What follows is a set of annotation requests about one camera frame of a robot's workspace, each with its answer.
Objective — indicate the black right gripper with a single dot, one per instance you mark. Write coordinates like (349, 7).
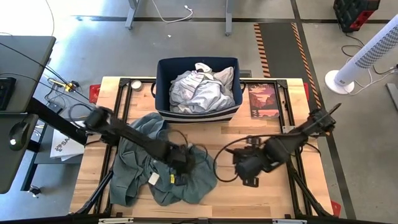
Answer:
(248, 166)

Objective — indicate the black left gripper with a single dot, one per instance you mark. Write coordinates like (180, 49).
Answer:
(180, 160)

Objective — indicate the green flower print garment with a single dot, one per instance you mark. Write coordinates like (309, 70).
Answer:
(133, 174)

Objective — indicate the light blue geometric print garment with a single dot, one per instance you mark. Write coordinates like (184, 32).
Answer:
(199, 96)

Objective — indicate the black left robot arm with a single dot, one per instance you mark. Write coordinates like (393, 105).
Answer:
(130, 132)

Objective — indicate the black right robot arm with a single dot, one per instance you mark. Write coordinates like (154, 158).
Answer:
(298, 130)

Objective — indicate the landscape picture book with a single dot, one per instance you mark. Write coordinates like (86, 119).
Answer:
(263, 101)

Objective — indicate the navy white striped fabric bin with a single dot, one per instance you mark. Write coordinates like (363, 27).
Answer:
(164, 68)

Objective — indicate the red table clamp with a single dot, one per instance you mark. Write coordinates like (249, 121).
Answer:
(306, 91)
(335, 209)
(94, 93)

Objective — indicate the white printed paper sheet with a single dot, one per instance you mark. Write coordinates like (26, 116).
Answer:
(63, 147)

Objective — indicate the yellow black connector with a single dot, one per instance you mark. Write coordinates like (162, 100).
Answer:
(67, 87)

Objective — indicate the small black floor gadget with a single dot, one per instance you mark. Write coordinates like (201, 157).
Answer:
(35, 191)

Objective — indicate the grey metal table leg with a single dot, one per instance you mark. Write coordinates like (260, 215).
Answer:
(130, 15)
(229, 18)

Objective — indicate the white tower fan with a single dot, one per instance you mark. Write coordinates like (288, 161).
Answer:
(360, 59)

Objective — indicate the grey metal bar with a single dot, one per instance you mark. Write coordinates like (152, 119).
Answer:
(392, 96)

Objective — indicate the black computer mouse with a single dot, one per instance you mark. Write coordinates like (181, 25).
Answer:
(18, 135)

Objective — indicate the black red crate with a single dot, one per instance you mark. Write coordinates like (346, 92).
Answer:
(354, 14)

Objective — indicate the grey desk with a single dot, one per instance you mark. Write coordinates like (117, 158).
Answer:
(21, 62)

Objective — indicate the black keyboard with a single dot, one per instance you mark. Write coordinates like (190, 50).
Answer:
(6, 93)

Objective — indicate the silver bracket plate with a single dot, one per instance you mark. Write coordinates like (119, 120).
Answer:
(115, 220)
(289, 221)

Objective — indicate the black aluminium frame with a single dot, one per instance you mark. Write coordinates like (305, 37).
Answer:
(95, 193)

